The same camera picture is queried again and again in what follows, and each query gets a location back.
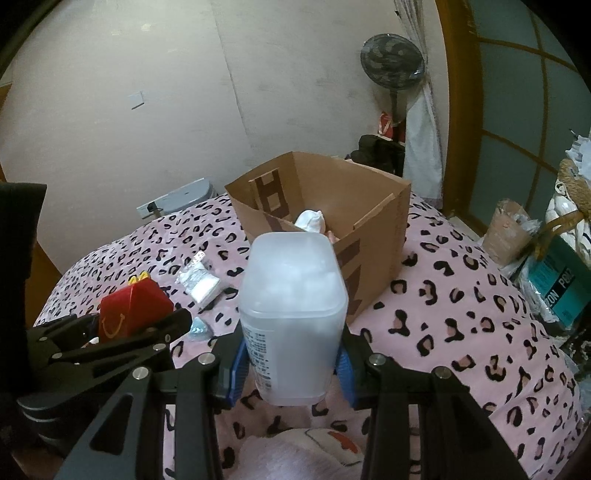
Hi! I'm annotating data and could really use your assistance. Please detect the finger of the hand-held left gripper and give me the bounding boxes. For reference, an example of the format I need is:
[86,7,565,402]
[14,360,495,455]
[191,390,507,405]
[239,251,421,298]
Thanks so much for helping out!
[48,308,192,372]
[28,314,100,349]

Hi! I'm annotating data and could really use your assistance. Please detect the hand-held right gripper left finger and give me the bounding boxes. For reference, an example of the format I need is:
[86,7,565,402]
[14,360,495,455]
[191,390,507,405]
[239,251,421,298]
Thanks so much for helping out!
[55,340,253,480]

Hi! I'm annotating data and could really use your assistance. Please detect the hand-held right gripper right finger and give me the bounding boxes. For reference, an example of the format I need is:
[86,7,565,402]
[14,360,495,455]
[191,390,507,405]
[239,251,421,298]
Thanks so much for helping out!
[334,330,532,480]

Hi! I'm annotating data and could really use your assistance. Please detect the red gabled paper box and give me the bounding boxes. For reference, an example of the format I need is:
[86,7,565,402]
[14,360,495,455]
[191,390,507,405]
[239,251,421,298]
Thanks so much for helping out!
[98,275,175,344]

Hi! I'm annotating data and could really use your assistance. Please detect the light blue triangular packet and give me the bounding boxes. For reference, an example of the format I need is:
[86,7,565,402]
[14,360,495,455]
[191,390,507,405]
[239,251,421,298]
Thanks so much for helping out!
[188,318,213,342]

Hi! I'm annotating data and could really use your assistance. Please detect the clear cotton swab box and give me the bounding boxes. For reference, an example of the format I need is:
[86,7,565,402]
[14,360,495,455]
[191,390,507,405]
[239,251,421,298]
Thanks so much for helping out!
[239,232,349,407]

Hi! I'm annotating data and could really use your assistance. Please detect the brown paper bag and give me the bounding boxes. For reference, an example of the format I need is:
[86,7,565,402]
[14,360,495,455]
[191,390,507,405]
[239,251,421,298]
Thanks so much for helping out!
[225,151,413,326]

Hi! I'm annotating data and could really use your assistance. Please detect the white ruffled cloth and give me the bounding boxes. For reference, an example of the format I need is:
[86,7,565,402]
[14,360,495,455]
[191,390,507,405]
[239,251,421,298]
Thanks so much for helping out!
[294,210,326,234]

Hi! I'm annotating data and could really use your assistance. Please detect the clear bag of cotton pads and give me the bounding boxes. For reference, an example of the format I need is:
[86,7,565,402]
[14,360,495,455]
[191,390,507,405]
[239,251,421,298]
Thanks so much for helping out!
[175,261,222,305]

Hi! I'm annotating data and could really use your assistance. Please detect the pink leopard print blanket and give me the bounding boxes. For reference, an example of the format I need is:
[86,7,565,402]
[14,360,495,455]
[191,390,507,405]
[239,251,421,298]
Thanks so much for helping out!
[34,189,583,480]

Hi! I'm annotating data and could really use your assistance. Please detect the grey plastic appliance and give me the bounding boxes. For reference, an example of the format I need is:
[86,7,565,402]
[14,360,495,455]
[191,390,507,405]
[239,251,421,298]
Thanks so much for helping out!
[154,179,215,215]

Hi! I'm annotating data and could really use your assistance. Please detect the brown bag with plastic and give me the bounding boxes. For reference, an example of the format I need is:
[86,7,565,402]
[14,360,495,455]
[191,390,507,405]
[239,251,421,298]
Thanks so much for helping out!
[482,199,536,266]

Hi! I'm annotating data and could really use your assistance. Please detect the dark bag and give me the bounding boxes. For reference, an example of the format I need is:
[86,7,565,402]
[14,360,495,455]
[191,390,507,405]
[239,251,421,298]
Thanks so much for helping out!
[348,135,407,178]

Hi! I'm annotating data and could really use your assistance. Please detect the teal cardboard box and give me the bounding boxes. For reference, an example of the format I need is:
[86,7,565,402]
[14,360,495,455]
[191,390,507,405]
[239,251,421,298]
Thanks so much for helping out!
[526,235,591,324]

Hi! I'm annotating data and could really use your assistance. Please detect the white curtain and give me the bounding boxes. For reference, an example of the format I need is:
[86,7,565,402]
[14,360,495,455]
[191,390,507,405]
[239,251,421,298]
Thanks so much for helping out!
[404,88,446,208]

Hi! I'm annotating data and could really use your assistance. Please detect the red packet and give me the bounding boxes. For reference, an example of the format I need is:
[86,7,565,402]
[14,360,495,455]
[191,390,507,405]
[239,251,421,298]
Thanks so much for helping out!
[378,111,407,141]

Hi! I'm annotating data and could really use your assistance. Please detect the wooden framed sliding door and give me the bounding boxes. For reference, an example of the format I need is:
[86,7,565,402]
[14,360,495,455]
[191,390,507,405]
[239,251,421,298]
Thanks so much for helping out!
[436,0,591,241]

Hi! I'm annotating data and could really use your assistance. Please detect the dark standing fan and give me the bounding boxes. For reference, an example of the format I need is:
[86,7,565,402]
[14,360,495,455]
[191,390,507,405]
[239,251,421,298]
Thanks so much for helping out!
[360,33,426,127]

